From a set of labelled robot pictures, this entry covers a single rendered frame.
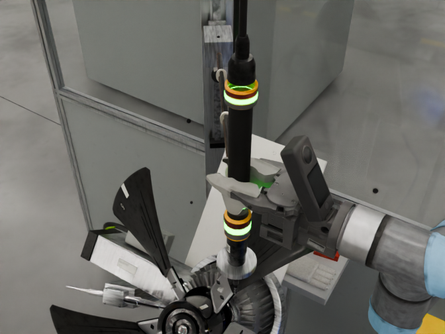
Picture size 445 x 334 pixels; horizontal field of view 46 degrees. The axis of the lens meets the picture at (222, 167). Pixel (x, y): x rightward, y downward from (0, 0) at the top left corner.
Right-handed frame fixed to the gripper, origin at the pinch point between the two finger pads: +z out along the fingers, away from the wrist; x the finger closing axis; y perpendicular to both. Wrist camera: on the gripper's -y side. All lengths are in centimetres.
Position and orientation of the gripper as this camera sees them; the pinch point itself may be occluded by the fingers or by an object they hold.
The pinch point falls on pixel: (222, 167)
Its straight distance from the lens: 78.8
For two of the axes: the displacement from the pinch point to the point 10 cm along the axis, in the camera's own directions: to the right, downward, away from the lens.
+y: 0.0, 7.6, 6.5
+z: -8.5, -3.4, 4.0
